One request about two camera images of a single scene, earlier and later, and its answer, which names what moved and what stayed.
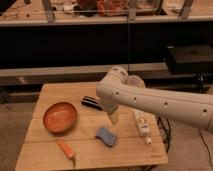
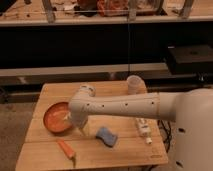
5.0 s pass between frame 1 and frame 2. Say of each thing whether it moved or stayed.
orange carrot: stayed
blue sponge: stayed
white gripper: moved
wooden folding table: stayed
